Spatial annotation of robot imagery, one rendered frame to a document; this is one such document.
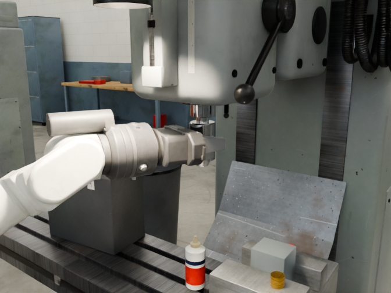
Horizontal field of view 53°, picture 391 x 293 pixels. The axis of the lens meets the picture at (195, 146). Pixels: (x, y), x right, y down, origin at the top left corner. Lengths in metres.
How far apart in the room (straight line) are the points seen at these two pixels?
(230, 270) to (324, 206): 0.39
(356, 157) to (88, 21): 7.00
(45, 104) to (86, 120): 7.36
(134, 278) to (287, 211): 0.42
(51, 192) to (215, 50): 0.30
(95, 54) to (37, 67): 1.09
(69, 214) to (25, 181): 0.47
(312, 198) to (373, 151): 0.18
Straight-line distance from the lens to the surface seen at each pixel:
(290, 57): 0.73
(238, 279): 0.66
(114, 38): 7.16
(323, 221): 1.00
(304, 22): 0.76
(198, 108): 0.68
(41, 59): 7.90
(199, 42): 0.58
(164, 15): 0.59
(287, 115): 1.03
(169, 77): 0.59
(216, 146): 0.69
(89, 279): 0.89
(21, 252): 1.10
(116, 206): 0.92
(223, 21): 0.57
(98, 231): 0.97
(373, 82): 0.96
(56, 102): 8.09
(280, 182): 1.05
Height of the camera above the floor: 1.39
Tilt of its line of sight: 14 degrees down
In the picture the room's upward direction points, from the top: straight up
